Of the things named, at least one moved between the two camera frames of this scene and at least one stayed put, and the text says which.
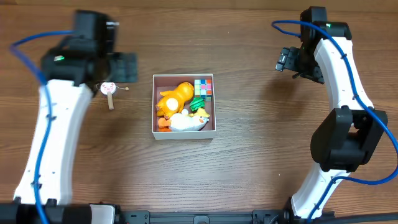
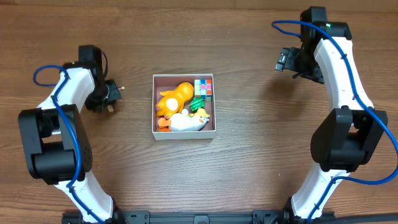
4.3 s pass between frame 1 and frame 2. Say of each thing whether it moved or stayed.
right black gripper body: stayed
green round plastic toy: stayed
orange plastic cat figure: stayed
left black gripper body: moved
